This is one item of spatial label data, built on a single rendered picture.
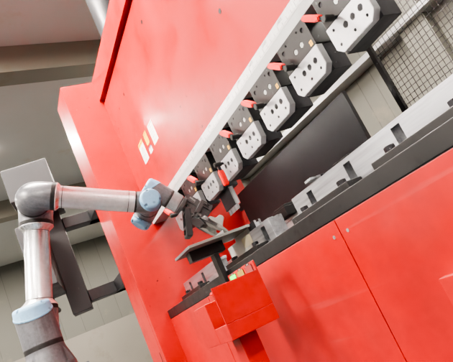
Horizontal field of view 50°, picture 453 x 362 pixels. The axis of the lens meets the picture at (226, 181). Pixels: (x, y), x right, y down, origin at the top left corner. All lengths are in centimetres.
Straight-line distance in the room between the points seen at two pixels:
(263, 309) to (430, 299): 50
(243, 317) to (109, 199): 62
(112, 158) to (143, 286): 75
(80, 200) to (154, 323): 110
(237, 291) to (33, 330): 61
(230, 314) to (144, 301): 130
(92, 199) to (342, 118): 105
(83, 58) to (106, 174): 203
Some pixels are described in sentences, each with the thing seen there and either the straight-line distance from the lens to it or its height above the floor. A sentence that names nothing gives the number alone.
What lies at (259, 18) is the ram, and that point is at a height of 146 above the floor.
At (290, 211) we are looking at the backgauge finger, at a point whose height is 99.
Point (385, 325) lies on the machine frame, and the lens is 127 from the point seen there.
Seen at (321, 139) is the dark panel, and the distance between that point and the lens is 221.
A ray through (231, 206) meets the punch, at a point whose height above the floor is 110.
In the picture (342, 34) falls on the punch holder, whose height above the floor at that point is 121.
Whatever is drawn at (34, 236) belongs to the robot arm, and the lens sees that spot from 181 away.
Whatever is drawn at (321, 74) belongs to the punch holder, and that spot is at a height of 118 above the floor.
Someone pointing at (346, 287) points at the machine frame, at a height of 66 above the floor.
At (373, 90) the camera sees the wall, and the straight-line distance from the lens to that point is 548.
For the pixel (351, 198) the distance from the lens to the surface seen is 118.
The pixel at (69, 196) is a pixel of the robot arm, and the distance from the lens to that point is 171.
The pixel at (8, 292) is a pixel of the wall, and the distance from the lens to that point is 1090.
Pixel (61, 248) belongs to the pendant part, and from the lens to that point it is 322.
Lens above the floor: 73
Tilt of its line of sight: 14 degrees up
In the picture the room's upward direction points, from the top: 25 degrees counter-clockwise
